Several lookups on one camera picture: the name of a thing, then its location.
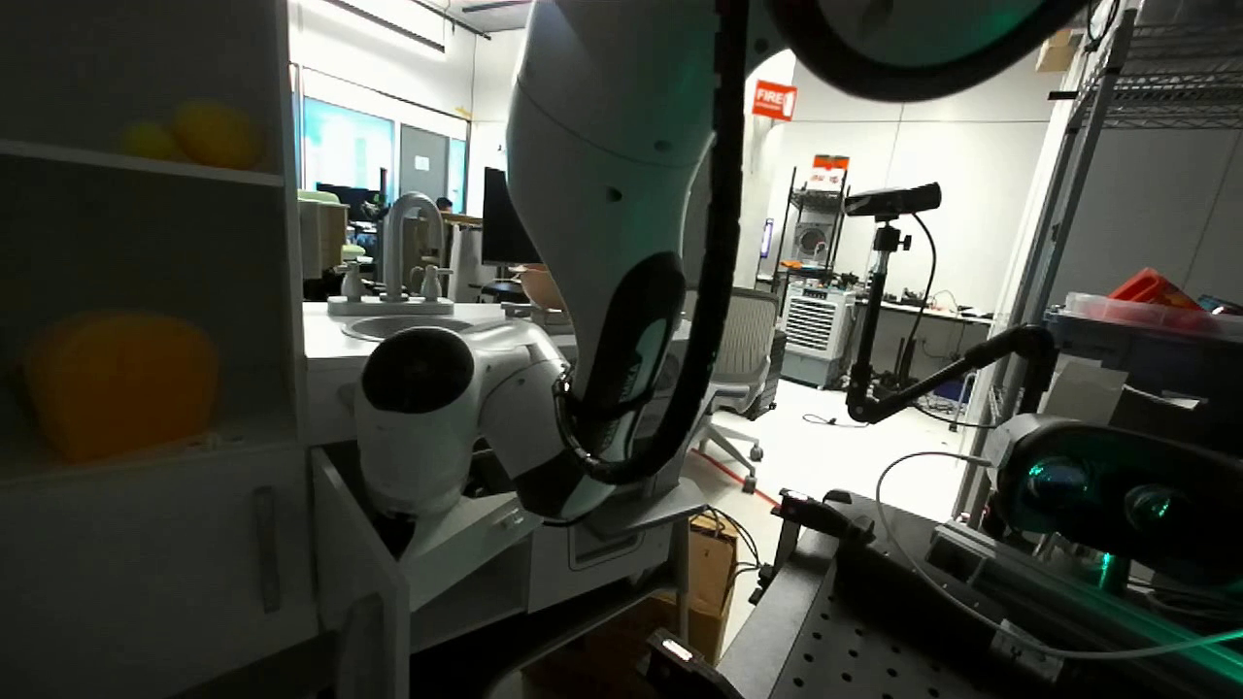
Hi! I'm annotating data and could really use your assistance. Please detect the grey bar door handle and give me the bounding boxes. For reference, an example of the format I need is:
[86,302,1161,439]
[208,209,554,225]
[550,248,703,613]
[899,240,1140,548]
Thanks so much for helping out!
[249,483,288,618]

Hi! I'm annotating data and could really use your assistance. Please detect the grey faucet tap handle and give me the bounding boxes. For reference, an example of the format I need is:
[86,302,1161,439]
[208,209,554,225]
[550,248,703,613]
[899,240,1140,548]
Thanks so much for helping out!
[410,252,446,306]
[334,240,367,311]

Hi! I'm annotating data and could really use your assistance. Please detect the clear plastic storage box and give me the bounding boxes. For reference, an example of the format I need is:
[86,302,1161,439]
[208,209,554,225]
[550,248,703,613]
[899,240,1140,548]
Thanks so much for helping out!
[1052,291,1243,382]

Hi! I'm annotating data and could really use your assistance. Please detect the thin white cable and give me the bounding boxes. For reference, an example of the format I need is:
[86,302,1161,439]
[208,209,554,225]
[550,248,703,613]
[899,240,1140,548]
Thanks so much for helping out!
[871,449,1243,669]

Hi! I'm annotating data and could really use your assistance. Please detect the white air unit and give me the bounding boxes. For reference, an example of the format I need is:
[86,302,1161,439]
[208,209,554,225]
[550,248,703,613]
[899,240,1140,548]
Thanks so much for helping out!
[771,272,871,392]

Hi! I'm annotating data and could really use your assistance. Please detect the orange wall sign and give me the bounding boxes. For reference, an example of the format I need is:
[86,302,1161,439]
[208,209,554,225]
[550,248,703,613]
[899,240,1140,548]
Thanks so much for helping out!
[748,77,798,129]

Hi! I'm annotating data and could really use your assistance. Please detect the red item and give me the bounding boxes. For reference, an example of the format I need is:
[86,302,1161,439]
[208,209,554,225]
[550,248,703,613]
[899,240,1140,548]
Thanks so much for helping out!
[1109,266,1213,315]

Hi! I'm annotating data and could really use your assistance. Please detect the black perforated breadboard table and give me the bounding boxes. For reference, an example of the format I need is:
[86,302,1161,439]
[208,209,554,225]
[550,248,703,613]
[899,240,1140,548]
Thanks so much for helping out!
[712,487,1243,699]

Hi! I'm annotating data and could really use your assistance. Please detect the metal wire shelf rack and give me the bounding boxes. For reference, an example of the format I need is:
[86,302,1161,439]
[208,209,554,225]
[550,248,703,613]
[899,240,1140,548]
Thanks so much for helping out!
[1003,0,1243,432]

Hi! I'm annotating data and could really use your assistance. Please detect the black stereo camera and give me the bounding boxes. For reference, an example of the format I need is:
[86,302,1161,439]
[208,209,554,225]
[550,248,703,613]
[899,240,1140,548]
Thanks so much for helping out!
[987,411,1243,591]

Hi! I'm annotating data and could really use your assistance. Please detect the brown cardboard box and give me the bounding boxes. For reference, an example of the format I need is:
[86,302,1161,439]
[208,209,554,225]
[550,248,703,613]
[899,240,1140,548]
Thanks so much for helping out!
[679,505,745,628]

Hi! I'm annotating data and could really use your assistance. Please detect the white toy kitchen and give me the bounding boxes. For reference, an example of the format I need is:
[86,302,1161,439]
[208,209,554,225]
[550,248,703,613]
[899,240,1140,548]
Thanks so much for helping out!
[0,0,712,699]

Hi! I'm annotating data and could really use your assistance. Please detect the silver round sink basin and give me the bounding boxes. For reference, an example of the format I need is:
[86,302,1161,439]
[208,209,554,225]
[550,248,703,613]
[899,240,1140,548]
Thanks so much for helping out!
[339,306,517,345]

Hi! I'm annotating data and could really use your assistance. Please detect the white cabinet door with handle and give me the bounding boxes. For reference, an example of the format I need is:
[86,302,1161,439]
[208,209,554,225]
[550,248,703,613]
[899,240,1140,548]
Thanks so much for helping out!
[0,439,322,699]

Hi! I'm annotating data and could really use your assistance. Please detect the camera on tripod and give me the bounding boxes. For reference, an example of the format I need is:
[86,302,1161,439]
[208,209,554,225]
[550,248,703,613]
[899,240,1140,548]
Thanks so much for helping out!
[835,181,1060,432]

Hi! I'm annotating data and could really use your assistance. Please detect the white small cabinet door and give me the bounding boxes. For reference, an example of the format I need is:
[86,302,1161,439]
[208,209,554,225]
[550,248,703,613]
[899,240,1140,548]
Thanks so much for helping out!
[306,443,419,699]

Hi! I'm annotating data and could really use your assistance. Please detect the large yellow toy food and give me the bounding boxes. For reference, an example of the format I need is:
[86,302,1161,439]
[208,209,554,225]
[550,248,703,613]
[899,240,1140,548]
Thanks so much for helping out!
[20,306,227,465]

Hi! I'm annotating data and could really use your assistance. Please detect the grey office chair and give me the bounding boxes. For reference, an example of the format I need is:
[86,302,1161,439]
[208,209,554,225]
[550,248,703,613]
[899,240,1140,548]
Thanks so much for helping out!
[703,285,785,419]

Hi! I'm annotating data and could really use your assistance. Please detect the grey arched faucet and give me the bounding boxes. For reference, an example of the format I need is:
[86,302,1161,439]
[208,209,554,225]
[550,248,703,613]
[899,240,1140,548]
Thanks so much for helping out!
[375,192,446,311]

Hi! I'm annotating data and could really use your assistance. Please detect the yellow toy lemon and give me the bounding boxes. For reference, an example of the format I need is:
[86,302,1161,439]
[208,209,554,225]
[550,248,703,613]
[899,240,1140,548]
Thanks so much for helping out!
[165,96,266,174]

